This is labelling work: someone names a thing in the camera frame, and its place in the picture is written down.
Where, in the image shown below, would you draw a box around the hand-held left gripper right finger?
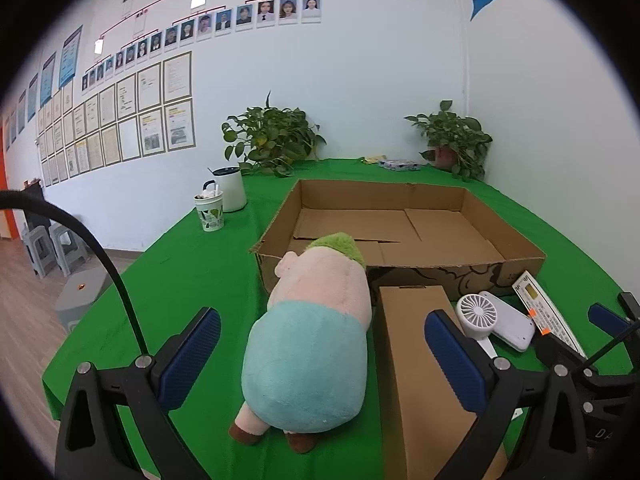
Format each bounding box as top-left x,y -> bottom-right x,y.
424,310 -> 588,480

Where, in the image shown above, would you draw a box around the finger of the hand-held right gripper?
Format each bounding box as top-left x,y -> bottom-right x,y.
532,332 -> 590,376
587,292 -> 640,339

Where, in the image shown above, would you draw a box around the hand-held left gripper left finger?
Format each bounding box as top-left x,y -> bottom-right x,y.
54,306 -> 222,480

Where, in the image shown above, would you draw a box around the long cardboard box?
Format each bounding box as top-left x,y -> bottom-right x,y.
372,285 -> 511,480

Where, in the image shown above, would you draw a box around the white medicine box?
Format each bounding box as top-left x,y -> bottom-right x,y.
511,270 -> 588,361

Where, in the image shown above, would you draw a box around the white handheld fan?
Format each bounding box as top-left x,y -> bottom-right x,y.
456,291 -> 537,360

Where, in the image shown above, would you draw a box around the pink and teal plush pig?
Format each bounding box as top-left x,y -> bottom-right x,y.
229,232 -> 373,455

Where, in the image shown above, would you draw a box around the large cardboard tray box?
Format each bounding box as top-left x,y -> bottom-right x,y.
249,178 -> 547,306

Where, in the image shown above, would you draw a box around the green tablecloth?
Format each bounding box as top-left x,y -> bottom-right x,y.
42,157 -> 633,480

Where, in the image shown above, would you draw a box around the grey box with orange light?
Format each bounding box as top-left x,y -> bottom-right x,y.
54,267 -> 123,333

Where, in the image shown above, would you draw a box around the white cup with leaf print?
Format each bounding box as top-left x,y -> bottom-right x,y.
194,182 -> 226,232

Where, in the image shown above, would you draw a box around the grey plastic stool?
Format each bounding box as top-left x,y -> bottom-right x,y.
22,225 -> 58,278
47,222 -> 91,277

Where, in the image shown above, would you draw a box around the white electric kettle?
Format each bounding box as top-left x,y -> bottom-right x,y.
207,166 -> 248,213

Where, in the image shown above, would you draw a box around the black cabinet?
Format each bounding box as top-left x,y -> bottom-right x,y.
22,187 -> 53,233

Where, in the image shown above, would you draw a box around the potted plant in terracotta pot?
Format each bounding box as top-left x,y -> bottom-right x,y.
404,100 -> 493,182

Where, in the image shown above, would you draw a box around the large leafy potted plant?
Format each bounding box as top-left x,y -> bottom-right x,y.
221,91 -> 327,178

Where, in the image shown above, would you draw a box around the thick black cable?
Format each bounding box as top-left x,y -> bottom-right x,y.
0,190 -> 150,358

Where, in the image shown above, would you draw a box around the wall of framed certificates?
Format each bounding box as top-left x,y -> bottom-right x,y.
35,51 -> 197,188

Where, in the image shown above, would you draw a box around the portrait photo wall chart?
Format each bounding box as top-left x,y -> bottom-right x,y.
80,0 -> 323,93

